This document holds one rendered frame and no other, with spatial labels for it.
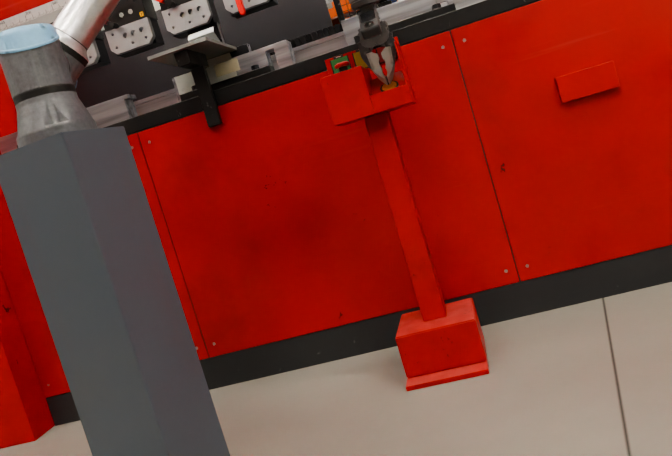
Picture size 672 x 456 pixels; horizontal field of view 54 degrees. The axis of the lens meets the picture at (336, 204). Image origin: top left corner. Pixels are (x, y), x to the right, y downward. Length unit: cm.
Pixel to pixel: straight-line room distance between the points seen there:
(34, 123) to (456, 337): 104
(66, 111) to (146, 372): 52
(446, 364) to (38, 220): 98
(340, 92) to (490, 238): 62
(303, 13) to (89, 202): 153
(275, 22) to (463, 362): 153
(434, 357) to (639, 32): 100
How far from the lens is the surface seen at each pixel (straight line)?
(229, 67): 210
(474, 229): 189
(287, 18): 262
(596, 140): 191
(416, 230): 166
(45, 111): 135
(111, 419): 139
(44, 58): 138
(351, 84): 160
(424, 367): 167
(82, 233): 129
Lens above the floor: 60
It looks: 4 degrees down
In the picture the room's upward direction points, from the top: 17 degrees counter-clockwise
